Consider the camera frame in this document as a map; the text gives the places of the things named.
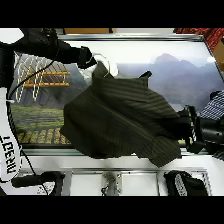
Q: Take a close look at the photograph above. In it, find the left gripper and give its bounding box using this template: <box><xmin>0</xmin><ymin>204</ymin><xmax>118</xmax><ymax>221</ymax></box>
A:
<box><xmin>78</xmin><ymin>46</ymin><xmax>98</xmax><ymax>70</ymax></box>

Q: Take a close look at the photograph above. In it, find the striped shirt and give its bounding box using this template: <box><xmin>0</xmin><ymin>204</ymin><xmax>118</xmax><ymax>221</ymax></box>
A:
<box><xmin>59</xmin><ymin>61</ymin><xmax>188</xmax><ymax>168</ymax></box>

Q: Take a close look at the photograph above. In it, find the white clothes hanger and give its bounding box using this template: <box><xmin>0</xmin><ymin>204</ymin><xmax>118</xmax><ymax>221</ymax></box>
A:
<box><xmin>32</xmin><ymin>56</ymin><xmax>51</xmax><ymax>102</ymax></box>
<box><xmin>14</xmin><ymin>55</ymin><xmax>35</xmax><ymax>103</ymax></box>

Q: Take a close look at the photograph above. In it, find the white garment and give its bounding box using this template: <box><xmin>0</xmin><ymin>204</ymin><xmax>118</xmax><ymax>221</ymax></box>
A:
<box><xmin>78</xmin><ymin>53</ymin><xmax>120</xmax><ymax>83</ymax></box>

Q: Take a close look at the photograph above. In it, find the red patterned cloth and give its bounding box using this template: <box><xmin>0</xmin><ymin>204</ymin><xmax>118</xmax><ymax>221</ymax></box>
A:
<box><xmin>173</xmin><ymin>27</ymin><xmax>224</xmax><ymax>51</ymax></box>

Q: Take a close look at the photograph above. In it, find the checked shirt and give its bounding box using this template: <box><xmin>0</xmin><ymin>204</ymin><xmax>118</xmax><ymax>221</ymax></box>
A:
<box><xmin>199</xmin><ymin>91</ymin><xmax>224</xmax><ymax>122</ymax></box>

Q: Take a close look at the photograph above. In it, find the black cable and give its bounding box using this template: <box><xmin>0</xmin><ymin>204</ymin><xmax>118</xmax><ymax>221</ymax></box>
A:
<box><xmin>6</xmin><ymin>59</ymin><xmax>61</xmax><ymax>101</ymax></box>
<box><xmin>19</xmin><ymin>148</ymin><xmax>50</xmax><ymax>197</ymax></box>

